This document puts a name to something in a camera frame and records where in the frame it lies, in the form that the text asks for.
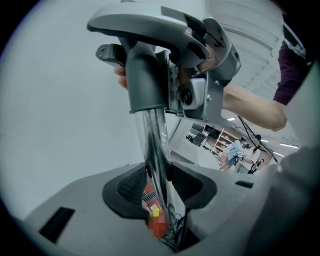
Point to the person's right hand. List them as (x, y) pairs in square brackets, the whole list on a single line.
[(121, 76)]

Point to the person's dark purple shirt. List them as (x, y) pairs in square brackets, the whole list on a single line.
[(287, 75)]

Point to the ceiling light panel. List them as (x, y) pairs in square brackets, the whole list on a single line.
[(231, 119), (264, 141), (278, 154), (289, 145)]

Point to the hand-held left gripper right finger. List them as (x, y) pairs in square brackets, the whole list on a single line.
[(195, 187)]

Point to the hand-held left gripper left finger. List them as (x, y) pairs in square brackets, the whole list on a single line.
[(125, 190)]

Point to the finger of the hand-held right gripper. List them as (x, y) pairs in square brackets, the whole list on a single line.
[(163, 61), (112, 53)]

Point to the black monitor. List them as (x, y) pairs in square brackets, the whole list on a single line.
[(212, 131), (197, 128)]

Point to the silver metal vacuum tube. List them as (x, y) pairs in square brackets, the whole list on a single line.
[(156, 150)]

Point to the person's right forearm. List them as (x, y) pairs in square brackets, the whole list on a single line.
[(255, 107)]

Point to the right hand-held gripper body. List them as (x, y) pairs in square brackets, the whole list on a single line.
[(227, 50)]

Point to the grey gripper-mounted camera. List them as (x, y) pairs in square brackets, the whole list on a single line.
[(191, 93)]

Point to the open wooden shelf unit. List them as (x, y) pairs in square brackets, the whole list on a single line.
[(225, 142)]

